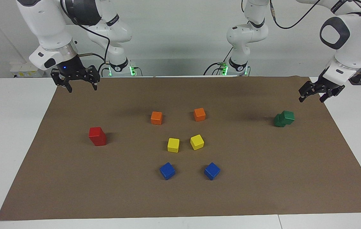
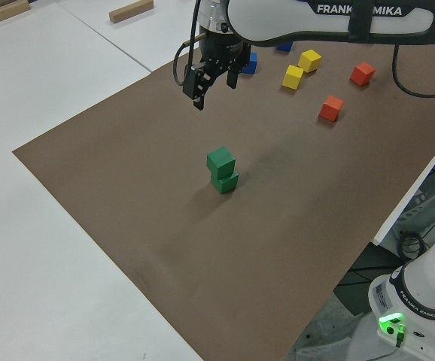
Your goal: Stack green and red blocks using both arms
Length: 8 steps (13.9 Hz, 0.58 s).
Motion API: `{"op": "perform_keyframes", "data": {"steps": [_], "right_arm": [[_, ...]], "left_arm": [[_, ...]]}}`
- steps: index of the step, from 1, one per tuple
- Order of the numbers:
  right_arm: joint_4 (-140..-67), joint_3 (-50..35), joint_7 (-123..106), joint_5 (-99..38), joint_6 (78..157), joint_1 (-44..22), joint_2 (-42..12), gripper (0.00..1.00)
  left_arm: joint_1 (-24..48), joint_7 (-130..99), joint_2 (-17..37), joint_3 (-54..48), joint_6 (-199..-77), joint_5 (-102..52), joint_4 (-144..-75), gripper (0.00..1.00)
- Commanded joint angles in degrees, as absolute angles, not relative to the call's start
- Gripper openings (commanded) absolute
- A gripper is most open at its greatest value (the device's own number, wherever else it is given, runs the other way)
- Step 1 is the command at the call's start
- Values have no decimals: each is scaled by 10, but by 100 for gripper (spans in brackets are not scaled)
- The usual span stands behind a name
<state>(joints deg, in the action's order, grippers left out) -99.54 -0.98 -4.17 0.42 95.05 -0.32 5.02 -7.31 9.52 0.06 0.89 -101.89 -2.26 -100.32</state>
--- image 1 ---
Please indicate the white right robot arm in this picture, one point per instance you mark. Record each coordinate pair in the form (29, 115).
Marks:
(46, 25)

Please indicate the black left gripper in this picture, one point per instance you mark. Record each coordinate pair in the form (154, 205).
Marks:
(324, 85)

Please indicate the yellow wooden block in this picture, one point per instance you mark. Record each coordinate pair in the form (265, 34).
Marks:
(197, 142)
(173, 145)

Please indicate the blue wooden block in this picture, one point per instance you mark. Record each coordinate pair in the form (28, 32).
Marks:
(167, 171)
(212, 171)

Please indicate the black stand with pole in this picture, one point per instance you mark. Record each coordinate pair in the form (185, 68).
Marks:
(355, 79)

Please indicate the brown table mat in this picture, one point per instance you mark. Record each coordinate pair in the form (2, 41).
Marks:
(104, 184)

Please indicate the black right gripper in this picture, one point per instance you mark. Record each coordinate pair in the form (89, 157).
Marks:
(70, 68)

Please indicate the orange wooden block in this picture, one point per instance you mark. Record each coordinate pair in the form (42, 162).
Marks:
(199, 114)
(156, 118)

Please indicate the white power strip box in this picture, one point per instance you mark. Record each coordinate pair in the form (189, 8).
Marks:
(21, 71)

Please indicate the green wooden block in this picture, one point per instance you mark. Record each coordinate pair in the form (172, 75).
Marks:
(288, 117)
(277, 122)

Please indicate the red wooden block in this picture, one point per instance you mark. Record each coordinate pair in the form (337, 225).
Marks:
(95, 132)
(101, 142)

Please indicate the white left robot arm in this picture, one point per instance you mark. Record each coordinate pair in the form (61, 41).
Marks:
(355, 35)

